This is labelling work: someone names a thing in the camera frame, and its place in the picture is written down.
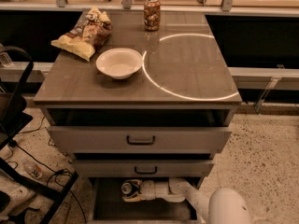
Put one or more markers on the clear plastic water bottle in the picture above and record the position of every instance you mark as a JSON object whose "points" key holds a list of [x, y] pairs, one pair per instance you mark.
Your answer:
{"points": [[32, 169]]}

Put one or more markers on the drawer with black handle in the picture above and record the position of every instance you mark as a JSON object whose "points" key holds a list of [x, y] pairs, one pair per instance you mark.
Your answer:
{"points": [[139, 131], [156, 165]]}

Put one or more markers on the metal support bracket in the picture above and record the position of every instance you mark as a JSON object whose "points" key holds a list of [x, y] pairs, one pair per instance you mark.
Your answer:
{"points": [[264, 93]]}

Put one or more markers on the white bowl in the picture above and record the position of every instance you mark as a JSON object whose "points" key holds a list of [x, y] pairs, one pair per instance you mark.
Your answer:
{"points": [[119, 63]]}

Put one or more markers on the black chair frame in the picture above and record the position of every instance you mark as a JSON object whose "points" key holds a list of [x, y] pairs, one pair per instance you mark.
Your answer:
{"points": [[12, 121]]}

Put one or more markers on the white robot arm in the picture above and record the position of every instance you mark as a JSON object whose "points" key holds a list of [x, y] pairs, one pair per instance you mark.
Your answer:
{"points": [[224, 206]]}

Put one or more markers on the blue pepsi can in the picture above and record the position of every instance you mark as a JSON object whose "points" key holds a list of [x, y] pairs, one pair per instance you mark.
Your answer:
{"points": [[129, 188]]}

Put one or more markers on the yellow brown chip bag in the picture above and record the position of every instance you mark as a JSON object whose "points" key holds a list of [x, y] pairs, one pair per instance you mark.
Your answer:
{"points": [[88, 37]]}

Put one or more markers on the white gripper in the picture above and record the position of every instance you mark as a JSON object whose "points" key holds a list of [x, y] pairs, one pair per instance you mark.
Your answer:
{"points": [[149, 189]]}

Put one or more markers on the top drawer with black handle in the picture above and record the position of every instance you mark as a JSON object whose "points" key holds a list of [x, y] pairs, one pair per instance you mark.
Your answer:
{"points": [[139, 131]]}

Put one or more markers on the brown patterned drink can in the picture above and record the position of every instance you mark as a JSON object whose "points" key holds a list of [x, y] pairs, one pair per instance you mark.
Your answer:
{"points": [[152, 14]]}

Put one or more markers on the open bottom drawer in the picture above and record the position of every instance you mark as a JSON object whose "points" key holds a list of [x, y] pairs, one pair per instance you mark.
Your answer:
{"points": [[108, 207]]}

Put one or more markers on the grey drawer cabinet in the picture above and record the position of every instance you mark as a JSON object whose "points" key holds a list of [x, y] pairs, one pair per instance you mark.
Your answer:
{"points": [[182, 69]]}

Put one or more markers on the middle drawer with black handle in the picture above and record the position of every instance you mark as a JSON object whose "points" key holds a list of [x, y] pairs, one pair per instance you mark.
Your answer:
{"points": [[156, 165]]}

